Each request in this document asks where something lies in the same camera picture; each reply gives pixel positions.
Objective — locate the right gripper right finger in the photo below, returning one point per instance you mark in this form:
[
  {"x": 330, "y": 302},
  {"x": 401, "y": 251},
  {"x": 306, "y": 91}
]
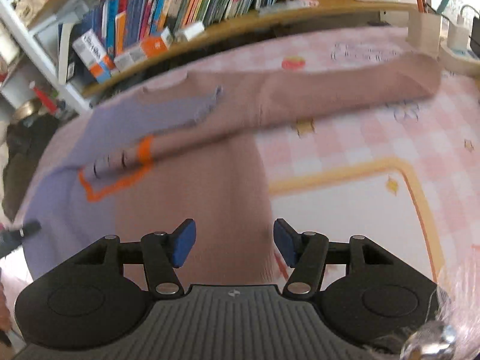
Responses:
[{"x": 305, "y": 253}]

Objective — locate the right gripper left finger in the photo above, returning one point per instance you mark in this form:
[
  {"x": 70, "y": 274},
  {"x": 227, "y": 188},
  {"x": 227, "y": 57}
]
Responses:
[{"x": 163, "y": 253}]

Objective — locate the pink checkered tablecloth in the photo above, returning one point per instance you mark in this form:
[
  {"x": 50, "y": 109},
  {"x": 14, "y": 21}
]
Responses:
[{"x": 395, "y": 189}]

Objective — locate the brass bowl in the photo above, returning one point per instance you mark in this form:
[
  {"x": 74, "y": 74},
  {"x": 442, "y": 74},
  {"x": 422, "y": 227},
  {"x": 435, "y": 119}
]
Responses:
[{"x": 29, "y": 108}]

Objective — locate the red tassel ornament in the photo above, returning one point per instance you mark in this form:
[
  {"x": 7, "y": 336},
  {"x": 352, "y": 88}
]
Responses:
[{"x": 45, "y": 99}]

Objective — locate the flat orange white box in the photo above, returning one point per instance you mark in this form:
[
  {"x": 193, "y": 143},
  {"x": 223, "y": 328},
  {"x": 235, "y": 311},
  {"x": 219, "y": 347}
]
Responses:
[{"x": 147, "y": 48}]

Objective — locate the white orange medicine box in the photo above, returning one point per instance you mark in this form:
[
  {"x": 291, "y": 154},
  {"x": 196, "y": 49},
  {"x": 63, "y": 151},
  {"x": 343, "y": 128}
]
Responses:
[{"x": 94, "y": 56}]

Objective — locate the white charger block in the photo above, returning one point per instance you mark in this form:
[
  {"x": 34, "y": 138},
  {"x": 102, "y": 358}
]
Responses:
[{"x": 190, "y": 31}]

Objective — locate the wooden white bookshelf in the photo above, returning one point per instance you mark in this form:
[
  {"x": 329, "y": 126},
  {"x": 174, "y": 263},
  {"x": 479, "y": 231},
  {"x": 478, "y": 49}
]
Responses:
[{"x": 34, "y": 26}]

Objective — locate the white power strip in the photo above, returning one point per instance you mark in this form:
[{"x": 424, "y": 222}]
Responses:
[{"x": 462, "y": 64}]

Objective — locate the beige pen holder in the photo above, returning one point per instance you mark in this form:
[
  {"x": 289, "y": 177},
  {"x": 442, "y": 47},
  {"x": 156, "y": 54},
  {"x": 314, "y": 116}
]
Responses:
[{"x": 424, "y": 32}]

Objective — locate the row of colourful books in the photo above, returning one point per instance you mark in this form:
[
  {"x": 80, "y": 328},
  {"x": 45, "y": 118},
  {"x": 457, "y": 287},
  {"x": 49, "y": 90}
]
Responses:
[{"x": 120, "y": 24}]

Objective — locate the black power adapter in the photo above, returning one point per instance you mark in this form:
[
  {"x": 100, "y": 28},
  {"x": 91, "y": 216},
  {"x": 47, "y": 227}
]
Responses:
[{"x": 475, "y": 37}]

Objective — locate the brown corduroy garment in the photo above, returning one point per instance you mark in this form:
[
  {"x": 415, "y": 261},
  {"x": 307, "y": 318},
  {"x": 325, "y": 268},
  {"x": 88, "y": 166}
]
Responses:
[{"x": 25, "y": 148}]

